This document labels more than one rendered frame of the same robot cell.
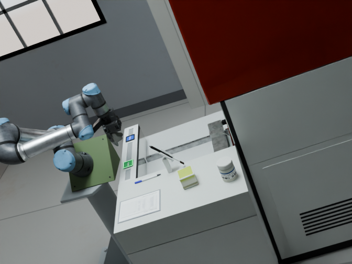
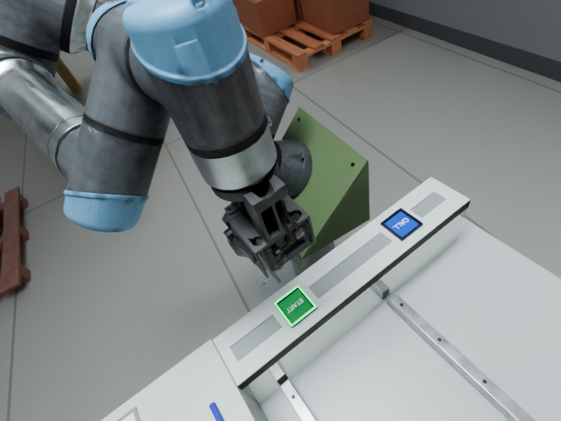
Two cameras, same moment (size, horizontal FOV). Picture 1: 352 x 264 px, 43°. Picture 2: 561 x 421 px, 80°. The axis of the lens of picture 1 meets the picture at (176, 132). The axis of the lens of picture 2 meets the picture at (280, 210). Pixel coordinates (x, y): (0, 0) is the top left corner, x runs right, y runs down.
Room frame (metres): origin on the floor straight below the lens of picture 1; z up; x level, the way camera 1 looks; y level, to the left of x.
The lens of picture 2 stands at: (1.90, 0.06, 1.51)
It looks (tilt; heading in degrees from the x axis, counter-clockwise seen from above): 48 degrees down; 59
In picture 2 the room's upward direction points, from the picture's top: 18 degrees counter-clockwise
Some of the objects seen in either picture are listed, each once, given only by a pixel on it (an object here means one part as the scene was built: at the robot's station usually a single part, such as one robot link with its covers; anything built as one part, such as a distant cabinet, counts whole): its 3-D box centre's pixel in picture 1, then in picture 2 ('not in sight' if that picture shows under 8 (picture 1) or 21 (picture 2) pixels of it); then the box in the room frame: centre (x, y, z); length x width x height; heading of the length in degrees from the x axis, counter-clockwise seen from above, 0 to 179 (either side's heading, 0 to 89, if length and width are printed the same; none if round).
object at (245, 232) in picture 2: (109, 121); (260, 210); (2.02, 0.29, 1.25); 0.09 x 0.08 x 0.12; 80
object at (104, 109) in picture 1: (100, 108); (237, 149); (2.02, 0.29, 1.33); 0.08 x 0.08 x 0.05
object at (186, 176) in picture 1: (187, 177); not in sight; (1.65, 0.04, 1.00); 0.07 x 0.07 x 0.07; 87
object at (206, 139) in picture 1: (186, 145); (507, 408); (2.15, -0.02, 0.84); 0.50 x 0.02 x 0.03; 80
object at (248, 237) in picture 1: (206, 222); not in sight; (1.96, 0.06, 0.41); 0.96 x 0.64 x 0.82; 170
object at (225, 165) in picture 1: (227, 169); not in sight; (1.56, -0.14, 1.01); 0.07 x 0.07 x 0.10
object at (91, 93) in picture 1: (93, 96); (200, 69); (2.02, 0.30, 1.40); 0.09 x 0.08 x 0.11; 89
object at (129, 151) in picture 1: (134, 161); (351, 282); (2.15, 0.28, 0.89); 0.55 x 0.09 x 0.14; 170
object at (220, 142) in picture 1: (220, 144); not in sight; (1.98, -0.19, 0.87); 0.36 x 0.08 x 0.03; 170
